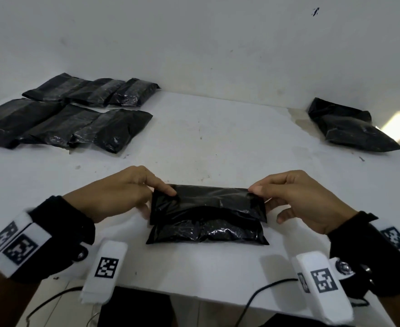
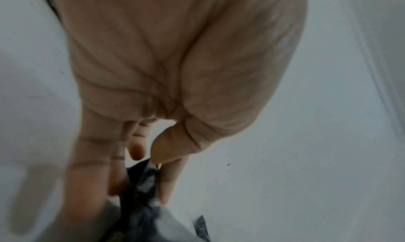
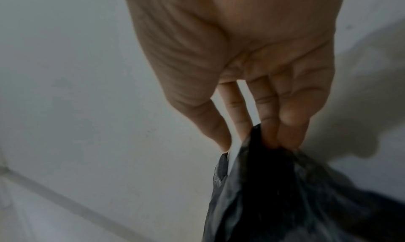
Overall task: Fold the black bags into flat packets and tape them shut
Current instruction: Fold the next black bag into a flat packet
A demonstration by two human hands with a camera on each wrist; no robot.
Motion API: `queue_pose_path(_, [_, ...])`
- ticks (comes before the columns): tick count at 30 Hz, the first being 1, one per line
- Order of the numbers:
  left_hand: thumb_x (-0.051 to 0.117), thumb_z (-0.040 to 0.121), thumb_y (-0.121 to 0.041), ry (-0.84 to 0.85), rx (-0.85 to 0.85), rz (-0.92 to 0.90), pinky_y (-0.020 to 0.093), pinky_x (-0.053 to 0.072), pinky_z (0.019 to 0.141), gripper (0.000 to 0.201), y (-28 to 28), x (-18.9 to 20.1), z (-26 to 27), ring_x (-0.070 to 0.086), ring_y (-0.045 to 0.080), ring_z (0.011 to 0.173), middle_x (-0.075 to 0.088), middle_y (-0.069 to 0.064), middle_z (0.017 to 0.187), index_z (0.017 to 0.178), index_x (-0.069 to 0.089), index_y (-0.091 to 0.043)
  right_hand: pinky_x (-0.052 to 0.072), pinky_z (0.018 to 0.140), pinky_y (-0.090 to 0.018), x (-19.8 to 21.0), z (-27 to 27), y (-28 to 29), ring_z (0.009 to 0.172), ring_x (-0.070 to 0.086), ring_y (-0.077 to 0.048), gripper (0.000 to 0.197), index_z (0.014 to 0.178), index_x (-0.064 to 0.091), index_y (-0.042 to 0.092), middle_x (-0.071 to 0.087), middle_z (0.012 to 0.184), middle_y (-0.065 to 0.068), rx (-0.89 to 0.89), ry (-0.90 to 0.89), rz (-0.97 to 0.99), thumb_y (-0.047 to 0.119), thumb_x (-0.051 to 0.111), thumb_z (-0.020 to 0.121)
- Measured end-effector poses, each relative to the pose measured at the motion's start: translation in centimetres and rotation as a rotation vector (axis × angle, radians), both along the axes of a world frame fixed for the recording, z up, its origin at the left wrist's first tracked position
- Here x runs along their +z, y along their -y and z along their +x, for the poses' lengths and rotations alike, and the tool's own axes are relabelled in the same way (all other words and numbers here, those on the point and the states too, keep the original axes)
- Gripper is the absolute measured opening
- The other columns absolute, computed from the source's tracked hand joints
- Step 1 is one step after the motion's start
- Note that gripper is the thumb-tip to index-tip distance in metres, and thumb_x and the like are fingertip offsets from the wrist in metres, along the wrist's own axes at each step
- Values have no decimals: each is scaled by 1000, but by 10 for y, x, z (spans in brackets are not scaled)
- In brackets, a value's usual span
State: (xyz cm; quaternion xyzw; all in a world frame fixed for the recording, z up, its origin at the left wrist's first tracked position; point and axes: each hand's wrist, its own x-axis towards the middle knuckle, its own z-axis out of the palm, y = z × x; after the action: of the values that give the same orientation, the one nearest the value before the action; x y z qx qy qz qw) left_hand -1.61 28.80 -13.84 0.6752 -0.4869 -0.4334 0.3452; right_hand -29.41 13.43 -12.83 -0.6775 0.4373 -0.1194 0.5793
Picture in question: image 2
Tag person's left hand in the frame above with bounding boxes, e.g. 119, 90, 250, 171
50, 0, 308, 222

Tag black packet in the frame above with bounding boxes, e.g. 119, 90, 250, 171
106, 158, 211, 242

